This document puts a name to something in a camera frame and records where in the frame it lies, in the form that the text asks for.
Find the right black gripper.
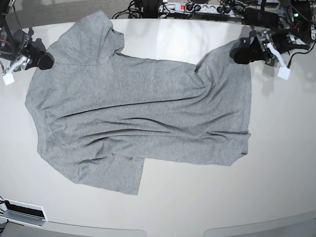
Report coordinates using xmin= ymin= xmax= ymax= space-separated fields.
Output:
xmin=21 ymin=39 xmax=55 ymax=70

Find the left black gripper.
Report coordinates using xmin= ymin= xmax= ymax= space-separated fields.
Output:
xmin=230 ymin=28 xmax=274 ymax=65

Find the grey t-shirt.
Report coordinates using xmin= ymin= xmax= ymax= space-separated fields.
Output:
xmin=25 ymin=11 xmax=251 ymax=195

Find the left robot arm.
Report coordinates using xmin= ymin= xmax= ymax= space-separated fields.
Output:
xmin=230 ymin=0 xmax=316 ymax=65

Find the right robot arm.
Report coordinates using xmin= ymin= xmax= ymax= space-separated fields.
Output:
xmin=0 ymin=0 xmax=54 ymax=74

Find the black power adapter brick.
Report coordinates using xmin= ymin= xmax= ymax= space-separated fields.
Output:
xmin=243 ymin=8 xmax=279 ymax=29

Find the white power strip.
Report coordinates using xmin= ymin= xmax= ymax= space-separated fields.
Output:
xmin=158 ymin=2 xmax=242 ymax=18

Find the white slotted table bracket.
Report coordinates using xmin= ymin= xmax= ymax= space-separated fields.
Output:
xmin=0 ymin=197 xmax=48 ymax=228

